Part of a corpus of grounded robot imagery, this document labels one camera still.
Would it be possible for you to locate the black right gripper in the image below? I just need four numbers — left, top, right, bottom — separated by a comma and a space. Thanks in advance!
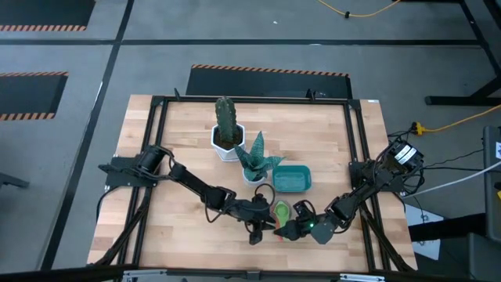
273, 199, 337, 246

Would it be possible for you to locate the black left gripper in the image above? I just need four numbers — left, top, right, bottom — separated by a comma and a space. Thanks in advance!
230, 193, 277, 247

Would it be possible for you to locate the green measuring cup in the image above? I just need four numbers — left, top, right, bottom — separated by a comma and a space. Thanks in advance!
272, 200, 293, 229

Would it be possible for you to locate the teal plastic basket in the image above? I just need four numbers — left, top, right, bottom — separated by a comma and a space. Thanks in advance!
271, 164, 313, 194

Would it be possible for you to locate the white round plant pot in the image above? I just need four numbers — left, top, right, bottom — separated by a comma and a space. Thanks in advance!
241, 168, 269, 189

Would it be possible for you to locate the striped green snake plant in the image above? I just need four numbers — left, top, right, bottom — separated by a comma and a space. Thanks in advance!
233, 130, 287, 183

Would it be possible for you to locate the white angular plant pot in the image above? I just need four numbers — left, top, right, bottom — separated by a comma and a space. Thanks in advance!
210, 121, 247, 163

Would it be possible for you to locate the tall green cactus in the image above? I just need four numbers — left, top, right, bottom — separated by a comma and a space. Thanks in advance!
214, 96, 239, 145

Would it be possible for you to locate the black hazard-striped floor mat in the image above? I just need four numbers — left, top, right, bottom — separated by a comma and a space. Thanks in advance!
0, 0, 97, 33
0, 71, 70, 121
186, 63, 353, 99

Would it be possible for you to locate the grey cabinet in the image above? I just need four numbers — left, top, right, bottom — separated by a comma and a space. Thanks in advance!
483, 125, 501, 244

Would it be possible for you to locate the grey furniture leg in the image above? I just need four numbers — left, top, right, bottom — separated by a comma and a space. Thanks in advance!
0, 172, 31, 190

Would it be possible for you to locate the black left wrist camera cable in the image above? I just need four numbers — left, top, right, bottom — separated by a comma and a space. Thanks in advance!
254, 183, 277, 205

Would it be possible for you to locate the black aluminium table frame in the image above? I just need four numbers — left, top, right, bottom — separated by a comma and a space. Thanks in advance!
92, 88, 419, 282

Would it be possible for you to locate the yellow extension cord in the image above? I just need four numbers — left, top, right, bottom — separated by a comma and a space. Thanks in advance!
409, 103, 501, 136

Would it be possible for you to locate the grey cable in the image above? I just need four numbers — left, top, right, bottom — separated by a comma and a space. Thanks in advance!
406, 160, 501, 199

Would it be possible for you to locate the black desk leg frame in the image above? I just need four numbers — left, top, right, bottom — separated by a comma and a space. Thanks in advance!
424, 0, 501, 107

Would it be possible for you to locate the yellow floor cable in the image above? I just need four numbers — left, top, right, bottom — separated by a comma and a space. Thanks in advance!
315, 0, 402, 20

